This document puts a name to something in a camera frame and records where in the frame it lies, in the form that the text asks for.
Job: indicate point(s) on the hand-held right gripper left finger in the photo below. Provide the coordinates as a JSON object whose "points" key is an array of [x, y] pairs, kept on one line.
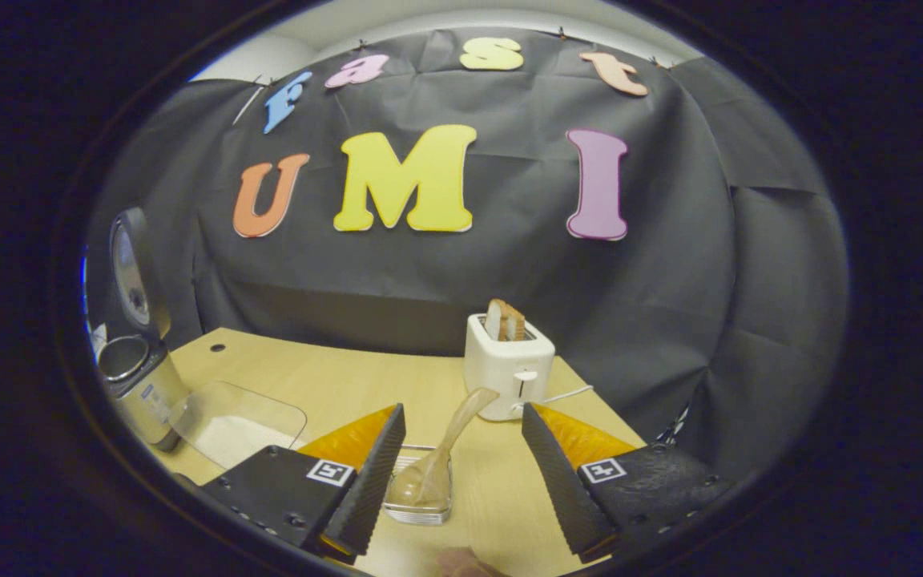
{"points": [[361, 485]]}

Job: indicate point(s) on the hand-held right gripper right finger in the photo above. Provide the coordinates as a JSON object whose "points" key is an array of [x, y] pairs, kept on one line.
{"points": [[558, 481]]}

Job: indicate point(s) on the clear box of rice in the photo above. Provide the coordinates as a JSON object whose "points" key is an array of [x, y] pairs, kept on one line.
{"points": [[237, 429]]}

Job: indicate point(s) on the silver black rice cooker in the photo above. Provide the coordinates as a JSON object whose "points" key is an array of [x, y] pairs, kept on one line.
{"points": [[149, 393]]}

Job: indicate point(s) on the white toaster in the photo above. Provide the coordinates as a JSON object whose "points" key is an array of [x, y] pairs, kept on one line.
{"points": [[501, 365]]}

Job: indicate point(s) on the brown toast slice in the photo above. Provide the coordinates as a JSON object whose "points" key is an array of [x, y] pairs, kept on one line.
{"points": [[509, 320]]}

